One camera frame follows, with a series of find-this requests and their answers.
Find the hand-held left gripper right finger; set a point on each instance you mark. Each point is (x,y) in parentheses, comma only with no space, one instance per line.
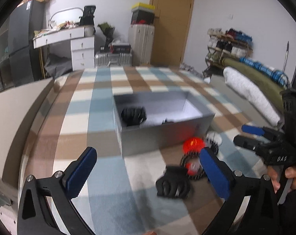
(215,173)

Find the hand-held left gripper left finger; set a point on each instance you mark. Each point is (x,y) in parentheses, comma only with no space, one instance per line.
(81,171)

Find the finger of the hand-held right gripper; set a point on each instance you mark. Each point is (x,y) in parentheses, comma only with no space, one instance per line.
(245,143)
(250,128)

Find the small red white figure clip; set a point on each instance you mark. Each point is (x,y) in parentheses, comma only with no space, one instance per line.
(194,166)

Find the white hair ornament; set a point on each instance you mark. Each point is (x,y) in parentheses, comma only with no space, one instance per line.
(214,137)

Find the red round badge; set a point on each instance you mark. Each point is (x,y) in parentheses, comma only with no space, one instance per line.
(193,145)

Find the black claw hair clip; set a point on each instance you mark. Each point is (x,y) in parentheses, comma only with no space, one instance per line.
(172,182)

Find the silver cardboard box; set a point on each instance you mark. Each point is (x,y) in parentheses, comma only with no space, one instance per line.
(152,137)

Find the person's right forearm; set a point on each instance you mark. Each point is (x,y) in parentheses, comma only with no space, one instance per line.
(288,215)

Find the person's right hand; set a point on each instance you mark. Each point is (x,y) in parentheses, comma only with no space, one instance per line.
(294,177)

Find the white fluffy blanket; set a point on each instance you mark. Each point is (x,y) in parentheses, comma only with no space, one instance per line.
(250,93)

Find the green rolled blanket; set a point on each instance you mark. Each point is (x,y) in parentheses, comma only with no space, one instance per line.
(260,83)

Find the blue plaid blanket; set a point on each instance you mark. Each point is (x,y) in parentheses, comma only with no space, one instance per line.
(268,69)

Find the silver pole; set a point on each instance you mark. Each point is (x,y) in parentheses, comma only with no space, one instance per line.
(286,58)

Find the large black claw clip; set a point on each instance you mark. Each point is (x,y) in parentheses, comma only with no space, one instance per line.
(133,116)

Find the checked bed sheet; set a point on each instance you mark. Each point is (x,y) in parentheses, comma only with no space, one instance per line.
(101,98)

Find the beige bed board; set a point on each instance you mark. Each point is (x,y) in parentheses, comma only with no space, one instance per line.
(15,117)

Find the shoe rack with shoes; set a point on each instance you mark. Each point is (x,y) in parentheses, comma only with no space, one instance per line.
(226,46)

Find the dark cloth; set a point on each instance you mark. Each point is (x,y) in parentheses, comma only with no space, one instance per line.
(58,66)

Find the silver suitcase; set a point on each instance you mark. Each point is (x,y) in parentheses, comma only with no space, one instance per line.
(113,59)

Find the white desk with drawers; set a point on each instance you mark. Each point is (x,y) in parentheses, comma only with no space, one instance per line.
(79,49)

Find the black box red label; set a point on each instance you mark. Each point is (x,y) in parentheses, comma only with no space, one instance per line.
(120,48)

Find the wooden door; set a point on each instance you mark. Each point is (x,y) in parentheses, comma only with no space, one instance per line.
(172,24)

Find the beige upright suitcase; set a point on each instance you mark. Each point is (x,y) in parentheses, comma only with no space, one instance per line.
(141,44)

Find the white ribbed bin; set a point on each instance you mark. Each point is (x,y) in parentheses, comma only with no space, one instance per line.
(89,30)

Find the dark refrigerator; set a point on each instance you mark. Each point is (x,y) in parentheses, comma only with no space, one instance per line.
(20,44)

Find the dark flower bouquet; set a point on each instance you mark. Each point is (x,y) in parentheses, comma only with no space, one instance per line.
(106,30)

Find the clutter of small desk items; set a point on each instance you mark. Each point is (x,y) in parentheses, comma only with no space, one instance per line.
(57,27)

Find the black shoe box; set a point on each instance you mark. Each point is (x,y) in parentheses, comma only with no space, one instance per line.
(142,18)

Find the black bag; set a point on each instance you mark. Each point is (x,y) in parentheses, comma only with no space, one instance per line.
(88,14)

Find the yellow lid shoe box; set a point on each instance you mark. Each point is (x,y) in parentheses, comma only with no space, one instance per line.
(142,6)

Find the arched mirror frame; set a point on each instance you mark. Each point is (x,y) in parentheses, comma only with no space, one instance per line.
(64,10)

